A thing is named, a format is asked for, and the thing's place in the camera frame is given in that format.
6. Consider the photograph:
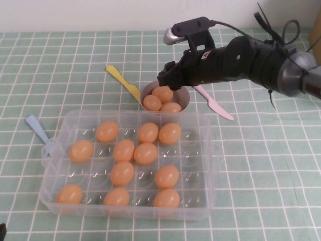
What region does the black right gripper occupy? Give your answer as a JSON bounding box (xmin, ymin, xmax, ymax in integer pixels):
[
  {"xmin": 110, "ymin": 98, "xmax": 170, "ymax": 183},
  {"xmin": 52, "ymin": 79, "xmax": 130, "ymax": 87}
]
[{"xmin": 157, "ymin": 47, "xmax": 227, "ymax": 91}]

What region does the orange plastic egg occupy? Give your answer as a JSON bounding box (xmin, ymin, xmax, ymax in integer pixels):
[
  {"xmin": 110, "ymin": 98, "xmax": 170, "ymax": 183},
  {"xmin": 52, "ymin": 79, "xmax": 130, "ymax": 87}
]
[
  {"xmin": 69, "ymin": 140, "xmax": 94, "ymax": 163},
  {"xmin": 158, "ymin": 123, "xmax": 182, "ymax": 145},
  {"xmin": 137, "ymin": 122, "xmax": 159, "ymax": 144},
  {"xmin": 103, "ymin": 187, "xmax": 130, "ymax": 207},
  {"xmin": 153, "ymin": 188, "xmax": 180, "ymax": 208},
  {"xmin": 142, "ymin": 94, "xmax": 163, "ymax": 111},
  {"xmin": 151, "ymin": 86, "xmax": 174, "ymax": 103},
  {"xmin": 159, "ymin": 102, "xmax": 182, "ymax": 113},
  {"xmin": 154, "ymin": 165, "xmax": 180, "ymax": 190},
  {"xmin": 96, "ymin": 121, "xmax": 119, "ymax": 143},
  {"xmin": 133, "ymin": 143, "xmax": 158, "ymax": 166},
  {"xmin": 110, "ymin": 161, "xmax": 135, "ymax": 187},
  {"xmin": 56, "ymin": 184, "xmax": 83, "ymax": 204},
  {"xmin": 112, "ymin": 139, "xmax": 135, "ymax": 162}
]

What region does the brown cardboard box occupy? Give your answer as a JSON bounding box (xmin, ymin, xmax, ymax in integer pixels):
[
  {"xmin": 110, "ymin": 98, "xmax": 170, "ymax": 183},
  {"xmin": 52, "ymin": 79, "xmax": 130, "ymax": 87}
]
[{"xmin": 308, "ymin": 15, "xmax": 321, "ymax": 53}]

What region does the clear plastic egg box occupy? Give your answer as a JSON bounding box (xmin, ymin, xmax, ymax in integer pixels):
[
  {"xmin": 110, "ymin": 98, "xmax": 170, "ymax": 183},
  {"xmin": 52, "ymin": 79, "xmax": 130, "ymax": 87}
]
[{"xmin": 39, "ymin": 109, "xmax": 223, "ymax": 223}]

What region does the pale grey round bowl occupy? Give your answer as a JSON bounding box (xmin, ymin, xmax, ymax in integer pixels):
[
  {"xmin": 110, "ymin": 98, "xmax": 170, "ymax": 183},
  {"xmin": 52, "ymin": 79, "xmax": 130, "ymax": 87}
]
[{"xmin": 139, "ymin": 82, "xmax": 191, "ymax": 112}]

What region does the yellow plastic utensil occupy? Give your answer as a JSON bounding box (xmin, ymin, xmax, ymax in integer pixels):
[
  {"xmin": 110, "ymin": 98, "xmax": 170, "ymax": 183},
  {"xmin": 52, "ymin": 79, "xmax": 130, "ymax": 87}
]
[{"xmin": 105, "ymin": 65, "xmax": 142, "ymax": 104}]

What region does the pink plastic knife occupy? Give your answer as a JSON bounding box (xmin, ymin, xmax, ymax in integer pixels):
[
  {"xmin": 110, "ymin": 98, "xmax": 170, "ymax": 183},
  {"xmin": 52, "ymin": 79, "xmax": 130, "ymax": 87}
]
[{"xmin": 193, "ymin": 85, "xmax": 234, "ymax": 122}]

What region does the black hanging zip tie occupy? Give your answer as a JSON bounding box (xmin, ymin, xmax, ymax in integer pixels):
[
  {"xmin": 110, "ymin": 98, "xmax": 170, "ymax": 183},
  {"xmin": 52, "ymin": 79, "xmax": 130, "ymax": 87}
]
[{"xmin": 267, "ymin": 89, "xmax": 277, "ymax": 110}]

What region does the black upright zip tie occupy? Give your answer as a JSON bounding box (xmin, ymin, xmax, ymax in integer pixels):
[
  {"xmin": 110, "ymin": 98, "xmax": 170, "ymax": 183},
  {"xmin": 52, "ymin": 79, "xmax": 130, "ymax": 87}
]
[{"xmin": 253, "ymin": 2, "xmax": 279, "ymax": 40}]

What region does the green checked tablecloth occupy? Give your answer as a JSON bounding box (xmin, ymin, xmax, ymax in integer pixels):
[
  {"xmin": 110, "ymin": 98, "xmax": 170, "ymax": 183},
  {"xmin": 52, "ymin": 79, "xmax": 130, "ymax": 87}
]
[{"xmin": 0, "ymin": 27, "xmax": 321, "ymax": 241}]

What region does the blue plastic fork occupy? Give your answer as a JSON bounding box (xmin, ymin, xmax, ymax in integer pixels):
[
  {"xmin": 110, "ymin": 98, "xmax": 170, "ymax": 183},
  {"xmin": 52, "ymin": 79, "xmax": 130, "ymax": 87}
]
[{"xmin": 25, "ymin": 114, "xmax": 55, "ymax": 158}]

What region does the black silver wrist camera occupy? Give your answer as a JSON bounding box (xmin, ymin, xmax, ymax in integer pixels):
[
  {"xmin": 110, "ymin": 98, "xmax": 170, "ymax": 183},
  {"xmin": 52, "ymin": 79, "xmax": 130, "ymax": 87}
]
[{"xmin": 163, "ymin": 16, "xmax": 217, "ymax": 52}]

